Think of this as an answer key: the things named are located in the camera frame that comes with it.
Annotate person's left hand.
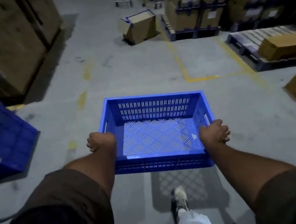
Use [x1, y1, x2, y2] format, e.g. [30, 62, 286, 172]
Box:
[85, 130, 118, 154]

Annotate person's right hand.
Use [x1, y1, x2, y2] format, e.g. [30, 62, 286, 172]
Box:
[197, 118, 232, 147]

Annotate blue perforated plastic crate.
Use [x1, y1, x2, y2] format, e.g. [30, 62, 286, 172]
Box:
[96, 88, 220, 177]

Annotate person's right forearm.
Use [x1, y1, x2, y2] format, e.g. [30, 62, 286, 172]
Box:
[205, 131, 296, 212]

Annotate person's left forearm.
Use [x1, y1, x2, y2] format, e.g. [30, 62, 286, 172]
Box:
[61, 144, 122, 202]

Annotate person's brown left sleeve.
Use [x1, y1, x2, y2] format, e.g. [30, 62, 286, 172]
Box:
[0, 164, 115, 224]

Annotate person's brown sleeve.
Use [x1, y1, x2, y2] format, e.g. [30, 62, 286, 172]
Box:
[250, 169, 296, 224]
[0, 164, 115, 224]

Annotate person's shoe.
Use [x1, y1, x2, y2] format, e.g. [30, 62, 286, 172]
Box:
[169, 185, 191, 224]

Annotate person's brown right sleeve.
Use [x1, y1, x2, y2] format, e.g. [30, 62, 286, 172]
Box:
[250, 169, 296, 224]

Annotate grey plastic pallet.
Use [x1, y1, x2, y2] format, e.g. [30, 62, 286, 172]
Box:
[225, 24, 296, 75]

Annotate person's white trouser leg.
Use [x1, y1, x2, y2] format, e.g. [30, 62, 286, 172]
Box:
[176, 206, 214, 224]

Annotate flat brown cardboard box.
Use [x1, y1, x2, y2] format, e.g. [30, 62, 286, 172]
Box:
[256, 32, 296, 63]

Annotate tilted cardboard box blue tape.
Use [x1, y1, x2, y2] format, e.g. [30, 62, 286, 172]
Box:
[116, 8, 159, 47]

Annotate large wooden crate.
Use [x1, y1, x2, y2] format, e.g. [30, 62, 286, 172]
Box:
[0, 0, 70, 100]

